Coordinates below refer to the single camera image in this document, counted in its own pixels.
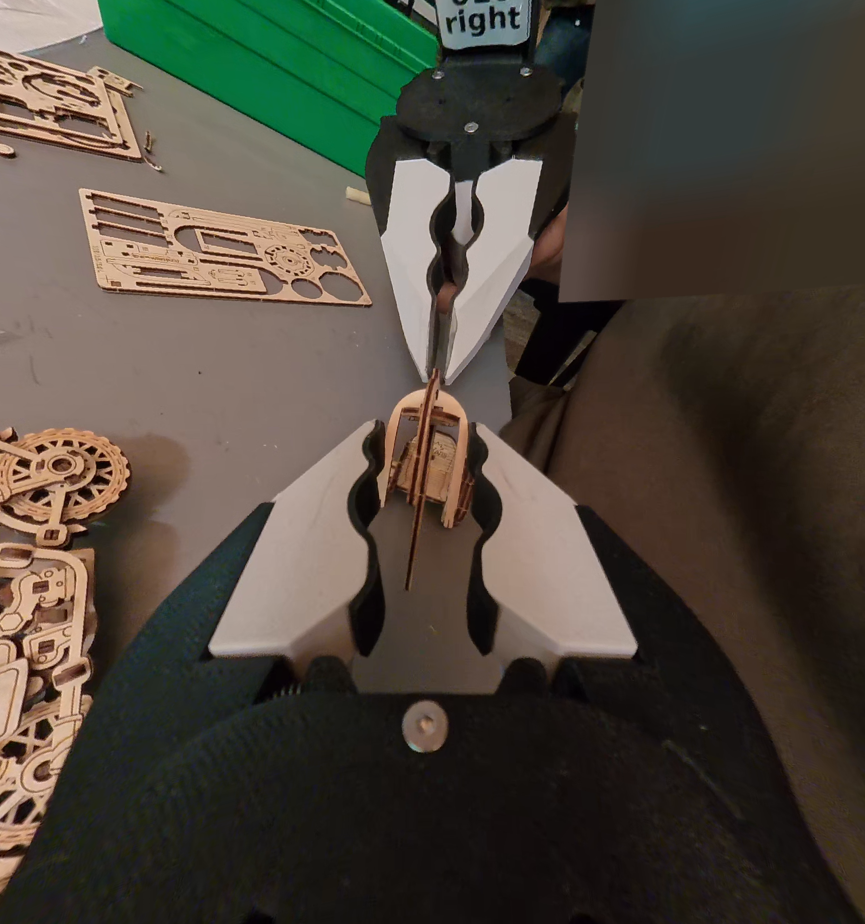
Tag person's right hand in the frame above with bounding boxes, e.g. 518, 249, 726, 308
530, 205, 571, 282

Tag wooden barrel cone assembly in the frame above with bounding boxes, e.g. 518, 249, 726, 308
383, 388, 477, 531

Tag large wooden puzzle sheet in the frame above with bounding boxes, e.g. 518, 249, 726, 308
0, 543, 100, 861

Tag wooden arched rib piece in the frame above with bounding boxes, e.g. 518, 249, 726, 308
404, 368, 444, 591

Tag wooden puzzle sheet with gear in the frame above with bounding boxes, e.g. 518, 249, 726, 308
79, 189, 373, 308

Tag green plastic bin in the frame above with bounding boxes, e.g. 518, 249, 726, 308
97, 0, 441, 178

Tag white plastic sheet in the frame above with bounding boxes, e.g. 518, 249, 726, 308
0, 0, 103, 57

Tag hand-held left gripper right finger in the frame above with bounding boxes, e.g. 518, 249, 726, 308
465, 421, 637, 661

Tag emptied wooden puzzle sheet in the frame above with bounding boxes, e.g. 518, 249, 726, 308
0, 39, 145, 163

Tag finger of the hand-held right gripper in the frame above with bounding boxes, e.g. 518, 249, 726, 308
440, 155, 545, 384
380, 155, 462, 382

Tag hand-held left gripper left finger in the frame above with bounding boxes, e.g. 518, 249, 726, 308
207, 419, 390, 661

